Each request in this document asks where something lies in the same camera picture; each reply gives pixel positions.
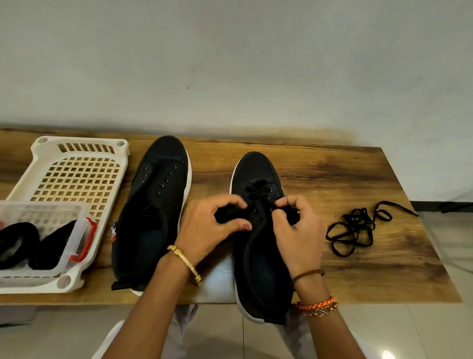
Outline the white box under table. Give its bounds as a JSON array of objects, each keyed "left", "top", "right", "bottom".
[{"left": 0, "top": 305, "right": 35, "bottom": 327}]

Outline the black sneaker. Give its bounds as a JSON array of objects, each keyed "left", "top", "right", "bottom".
[
  {"left": 110, "top": 135, "right": 193, "bottom": 297},
  {"left": 229, "top": 151, "right": 296, "bottom": 326}
]

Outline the gold bracelet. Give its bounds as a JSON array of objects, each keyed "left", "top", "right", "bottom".
[{"left": 166, "top": 243, "right": 205, "bottom": 288}]

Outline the black rolled band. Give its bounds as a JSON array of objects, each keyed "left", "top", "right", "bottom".
[
  {"left": 0, "top": 222, "right": 42, "bottom": 270},
  {"left": 29, "top": 219, "right": 78, "bottom": 272}
]

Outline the clear container with red handles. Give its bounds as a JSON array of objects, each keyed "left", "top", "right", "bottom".
[{"left": 0, "top": 200, "right": 99, "bottom": 280}]

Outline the orange braided bracelet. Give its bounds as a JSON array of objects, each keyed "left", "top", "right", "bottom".
[{"left": 295, "top": 295, "right": 341, "bottom": 320}]

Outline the black shoelace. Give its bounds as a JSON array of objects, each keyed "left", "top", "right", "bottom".
[
  {"left": 324, "top": 200, "right": 420, "bottom": 259},
  {"left": 213, "top": 177, "right": 301, "bottom": 227}
]

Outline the person's left forearm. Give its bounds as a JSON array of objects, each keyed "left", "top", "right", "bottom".
[{"left": 102, "top": 255, "right": 202, "bottom": 359}]

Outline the person's right hand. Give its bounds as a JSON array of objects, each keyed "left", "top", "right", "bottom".
[{"left": 271, "top": 194, "right": 328, "bottom": 284}]

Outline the person's right forearm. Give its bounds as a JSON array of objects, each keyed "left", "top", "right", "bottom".
[{"left": 293, "top": 274, "right": 368, "bottom": 359}]

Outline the person's left hand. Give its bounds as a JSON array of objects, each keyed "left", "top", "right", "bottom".
[{"left": 173, "top": 194, "right": 253, "bottom": 269}]

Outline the white plastic lattice basket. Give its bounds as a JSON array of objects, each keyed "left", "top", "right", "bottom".
[{"left": 0, "top": 135, "right": 130, "bottom": 295}]

